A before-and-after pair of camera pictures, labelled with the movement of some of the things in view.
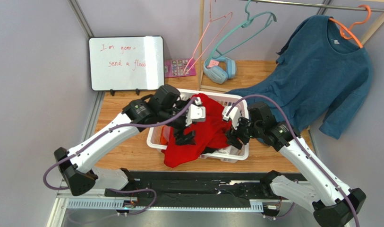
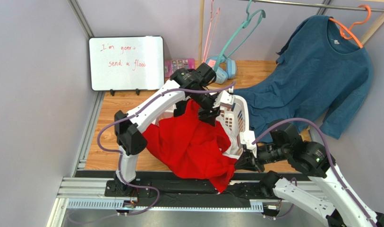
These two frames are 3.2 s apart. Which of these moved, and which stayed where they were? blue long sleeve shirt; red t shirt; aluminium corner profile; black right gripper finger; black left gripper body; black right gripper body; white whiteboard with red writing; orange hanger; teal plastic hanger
Moved: black right gripper finger; black right gripper body; teal plastic hanger; black left gripper body; red t shirt
Stayed: white whiteboard with red writing; blue long sleeve shirt; orange hanger; aluminium corner profile
